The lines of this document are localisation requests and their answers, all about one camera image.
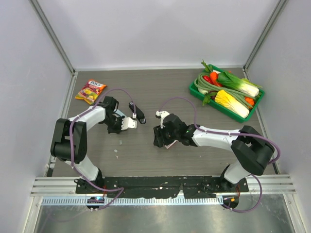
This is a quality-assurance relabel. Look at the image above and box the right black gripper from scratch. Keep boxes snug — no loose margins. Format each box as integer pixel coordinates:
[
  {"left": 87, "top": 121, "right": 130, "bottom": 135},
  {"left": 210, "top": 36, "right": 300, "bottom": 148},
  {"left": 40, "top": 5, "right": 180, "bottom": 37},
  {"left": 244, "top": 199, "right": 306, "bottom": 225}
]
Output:
[{"left": 154, "top": 123, "right": 179, "bottom": 148}]

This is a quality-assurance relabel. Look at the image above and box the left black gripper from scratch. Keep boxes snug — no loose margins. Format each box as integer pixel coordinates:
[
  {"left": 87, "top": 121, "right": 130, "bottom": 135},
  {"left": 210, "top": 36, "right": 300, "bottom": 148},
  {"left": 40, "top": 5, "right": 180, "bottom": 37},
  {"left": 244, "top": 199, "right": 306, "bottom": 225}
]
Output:
[{"left": 102, "top": 116, "right": 127, "bottom": 134}]

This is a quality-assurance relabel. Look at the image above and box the red staple box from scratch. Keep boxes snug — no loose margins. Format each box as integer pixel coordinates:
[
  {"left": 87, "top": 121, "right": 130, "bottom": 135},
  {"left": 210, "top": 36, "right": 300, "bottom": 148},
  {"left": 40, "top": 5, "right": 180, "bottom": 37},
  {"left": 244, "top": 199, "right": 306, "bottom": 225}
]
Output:
[{"left": 165, "top": 140, "right": 177, "bottom": 149}]

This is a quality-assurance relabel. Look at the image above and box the black large stapler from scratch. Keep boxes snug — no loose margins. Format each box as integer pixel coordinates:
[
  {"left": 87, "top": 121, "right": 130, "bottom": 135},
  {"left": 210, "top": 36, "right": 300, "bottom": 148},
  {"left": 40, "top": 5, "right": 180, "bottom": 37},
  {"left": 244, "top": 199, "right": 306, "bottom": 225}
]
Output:
[{"left": 128, "top": 102, "right": 146, "bottom": 124}]

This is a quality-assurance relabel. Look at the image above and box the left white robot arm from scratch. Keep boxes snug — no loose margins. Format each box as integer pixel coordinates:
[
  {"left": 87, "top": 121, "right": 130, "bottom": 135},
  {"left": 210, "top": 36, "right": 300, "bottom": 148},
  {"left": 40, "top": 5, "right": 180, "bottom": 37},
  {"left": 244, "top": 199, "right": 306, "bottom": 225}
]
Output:
[{"left": 51, "top": 96, "right": 124, "bottom": 194}]

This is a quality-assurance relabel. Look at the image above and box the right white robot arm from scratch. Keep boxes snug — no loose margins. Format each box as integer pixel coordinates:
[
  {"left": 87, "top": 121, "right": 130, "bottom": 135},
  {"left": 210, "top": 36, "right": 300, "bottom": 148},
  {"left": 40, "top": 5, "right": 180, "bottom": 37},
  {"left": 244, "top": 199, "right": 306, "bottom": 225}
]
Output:
[{"left": 154, "top": 111, "right": 275, "bottom": 192}]

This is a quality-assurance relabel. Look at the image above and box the orange candy bag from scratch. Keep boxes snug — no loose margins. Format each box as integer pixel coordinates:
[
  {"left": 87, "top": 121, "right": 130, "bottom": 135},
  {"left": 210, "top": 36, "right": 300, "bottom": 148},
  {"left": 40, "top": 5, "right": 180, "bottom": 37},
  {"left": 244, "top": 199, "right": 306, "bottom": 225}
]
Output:
[{"left": 75, "top": 79, "right": 106, "bottom": 105}]

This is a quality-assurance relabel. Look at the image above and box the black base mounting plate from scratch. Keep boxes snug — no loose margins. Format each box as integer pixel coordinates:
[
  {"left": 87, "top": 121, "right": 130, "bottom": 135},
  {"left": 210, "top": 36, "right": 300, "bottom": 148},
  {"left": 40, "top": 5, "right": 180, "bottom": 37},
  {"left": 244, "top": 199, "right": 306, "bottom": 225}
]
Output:
[{"left": 75, "top": 175, "right": 249, "bottom": 199}]

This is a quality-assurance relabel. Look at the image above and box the green long beans toy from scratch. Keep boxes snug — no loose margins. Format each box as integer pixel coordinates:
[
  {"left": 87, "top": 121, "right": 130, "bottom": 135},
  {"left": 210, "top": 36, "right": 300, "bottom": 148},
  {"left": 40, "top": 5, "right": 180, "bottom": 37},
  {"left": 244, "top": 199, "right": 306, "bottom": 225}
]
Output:
[{"left": 194, "top": 73, "right": 255, "bottom": 109}]

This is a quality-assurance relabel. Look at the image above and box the yellow napa cabbage toy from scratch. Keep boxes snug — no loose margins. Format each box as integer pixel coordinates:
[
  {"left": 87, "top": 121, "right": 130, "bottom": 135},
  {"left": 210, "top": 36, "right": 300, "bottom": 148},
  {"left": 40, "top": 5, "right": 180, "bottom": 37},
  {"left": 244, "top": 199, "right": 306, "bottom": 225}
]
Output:
[{"left": 214, "top": 90, "right": 249, "bottom": 118}]

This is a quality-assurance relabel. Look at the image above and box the red chili pepper toy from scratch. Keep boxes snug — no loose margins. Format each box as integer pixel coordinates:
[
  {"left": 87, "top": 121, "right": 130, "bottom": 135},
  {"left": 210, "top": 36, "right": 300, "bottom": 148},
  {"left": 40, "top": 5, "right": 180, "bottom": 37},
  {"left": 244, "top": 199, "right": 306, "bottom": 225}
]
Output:
[{"left": 203, "top": 75, "right": 214, "bottom": 85}]

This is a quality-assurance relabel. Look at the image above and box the green plastic tray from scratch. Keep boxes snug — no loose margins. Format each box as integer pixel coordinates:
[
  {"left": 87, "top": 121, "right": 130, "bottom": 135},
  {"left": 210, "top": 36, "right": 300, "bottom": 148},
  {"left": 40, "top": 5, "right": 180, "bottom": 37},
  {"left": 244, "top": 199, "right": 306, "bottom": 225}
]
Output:
[{"left": 189, "top": 61, "right": 264, "bottom": 123}]

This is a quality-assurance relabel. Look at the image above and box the green bok choy toy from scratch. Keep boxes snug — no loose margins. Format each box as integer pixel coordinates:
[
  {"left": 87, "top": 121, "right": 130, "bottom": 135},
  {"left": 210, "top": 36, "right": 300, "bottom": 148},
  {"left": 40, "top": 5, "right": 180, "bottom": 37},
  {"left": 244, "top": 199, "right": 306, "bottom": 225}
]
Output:
[{"left": 217, "top": 71, "right": 259, "bottom": 98}]

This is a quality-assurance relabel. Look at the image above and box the small orange carrot toy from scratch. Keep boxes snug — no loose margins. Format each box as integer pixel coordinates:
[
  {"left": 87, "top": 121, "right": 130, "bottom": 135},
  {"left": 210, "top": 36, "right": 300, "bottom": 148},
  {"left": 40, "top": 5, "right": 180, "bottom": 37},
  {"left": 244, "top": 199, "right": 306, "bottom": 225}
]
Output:
[{"left": 244, "top": 97, "right": 255, "bottom": 106}]

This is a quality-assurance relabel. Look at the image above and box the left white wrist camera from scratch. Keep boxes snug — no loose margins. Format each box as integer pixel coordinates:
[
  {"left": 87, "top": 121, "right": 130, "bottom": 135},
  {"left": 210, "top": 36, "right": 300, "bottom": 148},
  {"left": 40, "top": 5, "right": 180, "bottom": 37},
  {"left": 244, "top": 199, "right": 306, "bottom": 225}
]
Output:
[{"left": 121, "top": 117, "right": 138, "bottom": 131}]

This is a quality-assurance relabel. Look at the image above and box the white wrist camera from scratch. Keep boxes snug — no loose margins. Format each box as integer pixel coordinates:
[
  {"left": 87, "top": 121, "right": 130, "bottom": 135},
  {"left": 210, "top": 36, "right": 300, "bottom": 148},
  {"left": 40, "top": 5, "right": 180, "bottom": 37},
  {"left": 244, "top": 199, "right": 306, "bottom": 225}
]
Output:
[
  {"left": 121, "top": 117, "right": 138, "bottom": 131},
  {"left": 155, "top": 111, "right": 170, "bottom": 129}
]

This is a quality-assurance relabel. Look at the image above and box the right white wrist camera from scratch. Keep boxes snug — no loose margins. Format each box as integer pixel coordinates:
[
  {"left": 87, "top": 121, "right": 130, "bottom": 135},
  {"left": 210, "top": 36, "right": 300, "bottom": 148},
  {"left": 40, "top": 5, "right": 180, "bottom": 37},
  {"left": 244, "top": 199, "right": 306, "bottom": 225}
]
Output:
[{"left": 155, "top": 111, "right": 170, "bottom": 129}]

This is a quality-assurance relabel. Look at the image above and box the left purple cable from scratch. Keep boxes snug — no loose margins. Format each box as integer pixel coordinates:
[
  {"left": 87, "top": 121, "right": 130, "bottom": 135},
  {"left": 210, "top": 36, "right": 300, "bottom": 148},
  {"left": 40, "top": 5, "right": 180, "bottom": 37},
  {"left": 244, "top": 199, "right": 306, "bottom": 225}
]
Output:
[{"left": 69, "top": 88, "right": 137, "bottom": 211}]

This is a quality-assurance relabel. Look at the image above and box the purple cable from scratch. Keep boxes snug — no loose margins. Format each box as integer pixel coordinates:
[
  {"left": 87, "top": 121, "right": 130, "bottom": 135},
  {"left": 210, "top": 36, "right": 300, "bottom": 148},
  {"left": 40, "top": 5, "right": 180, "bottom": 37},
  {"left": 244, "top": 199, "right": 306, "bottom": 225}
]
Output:
[
  {"left": 160, "top": 97, "right": 282, "bottom": 213},
  {"left": 69, "top": 88, "right": 137, "bottom": 211}
]

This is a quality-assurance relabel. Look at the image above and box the white slotted cable duct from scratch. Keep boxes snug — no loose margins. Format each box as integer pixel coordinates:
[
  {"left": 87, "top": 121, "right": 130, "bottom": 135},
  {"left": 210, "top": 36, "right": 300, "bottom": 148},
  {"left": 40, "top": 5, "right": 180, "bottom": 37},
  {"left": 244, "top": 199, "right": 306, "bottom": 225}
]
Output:
[{"left": 41, "top": 196, "right": 223, "bottom": 207}]

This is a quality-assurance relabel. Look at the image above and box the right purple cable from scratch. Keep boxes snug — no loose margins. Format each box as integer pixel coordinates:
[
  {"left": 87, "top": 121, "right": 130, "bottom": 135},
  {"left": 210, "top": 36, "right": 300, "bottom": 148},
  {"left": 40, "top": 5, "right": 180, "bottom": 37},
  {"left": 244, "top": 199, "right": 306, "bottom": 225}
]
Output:
[{"left": 160, "top": 97, "right": 282, "bottom": 213}]

